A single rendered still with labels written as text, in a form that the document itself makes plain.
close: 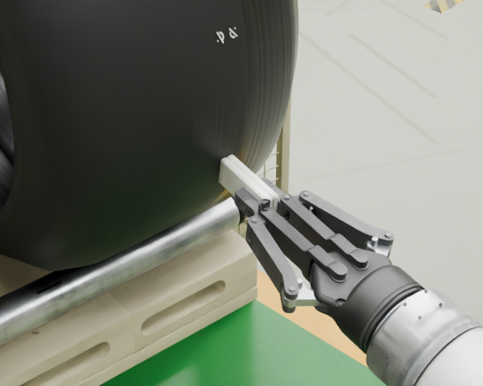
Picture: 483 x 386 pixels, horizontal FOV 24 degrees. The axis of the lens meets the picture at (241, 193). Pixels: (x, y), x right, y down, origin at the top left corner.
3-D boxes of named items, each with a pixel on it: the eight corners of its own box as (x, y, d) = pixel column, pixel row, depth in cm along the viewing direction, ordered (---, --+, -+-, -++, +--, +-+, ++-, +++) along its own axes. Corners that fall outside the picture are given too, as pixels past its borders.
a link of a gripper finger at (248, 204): (276, 229, 102) (251, 242, 101) (241, 197, 105) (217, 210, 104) (277, 217, 101) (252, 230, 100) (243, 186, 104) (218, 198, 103)
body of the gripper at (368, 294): (442, 273, 94) (367, 210, 99) (370, 318, 89) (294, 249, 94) (425, 332, 99) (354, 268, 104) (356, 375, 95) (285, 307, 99)
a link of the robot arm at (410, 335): (419, 359, 86) (366, 311, 89) (398, 428, 92) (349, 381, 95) (497, 308, 90) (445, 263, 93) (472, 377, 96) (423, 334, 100)
